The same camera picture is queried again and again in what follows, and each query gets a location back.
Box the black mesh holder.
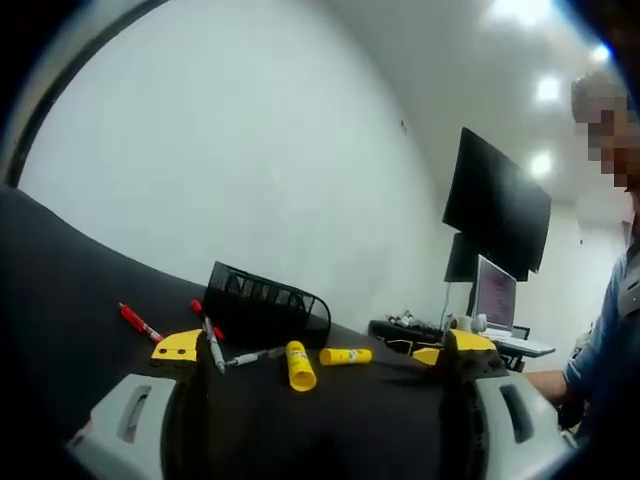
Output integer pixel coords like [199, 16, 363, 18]
[203, 260, 334, 347]

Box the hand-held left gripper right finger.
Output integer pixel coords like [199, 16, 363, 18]
[412, 328, 579, 480]

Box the large yellow glue stick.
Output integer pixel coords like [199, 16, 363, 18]
[284, 339, 318, 393]

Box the dark clutter pile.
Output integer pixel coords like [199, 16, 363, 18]
[368, 310, 445, 347]

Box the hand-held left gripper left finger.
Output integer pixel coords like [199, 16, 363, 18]
[64, 328, 212, 480]

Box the white desk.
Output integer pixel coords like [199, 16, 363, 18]
[368, 319, 558, 374]

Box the large black monitor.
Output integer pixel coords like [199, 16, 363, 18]
[441, 126, 553, 274]

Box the slim yellow glue stick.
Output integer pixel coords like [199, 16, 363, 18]
[319, 346, 374, 367]

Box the small black monitor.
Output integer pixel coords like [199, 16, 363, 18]
[444, 232, 529, 283]

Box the black tablecloth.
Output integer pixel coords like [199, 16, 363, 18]
[0, 184, 526, 480]

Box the person's upper body blue shirt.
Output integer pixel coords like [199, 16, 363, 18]
[562, 69, 640, 446]

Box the open laptop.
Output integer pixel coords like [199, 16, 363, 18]
[473, 254, 557, 357]

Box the red pen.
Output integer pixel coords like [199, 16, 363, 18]
[118, 302, 165, 344]

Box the grey black-capped marker pen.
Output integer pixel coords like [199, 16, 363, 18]
[225, 345, 287, 368]

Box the red-capped grey marker pen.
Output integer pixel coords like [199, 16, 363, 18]
[189, 298, 226, 342]

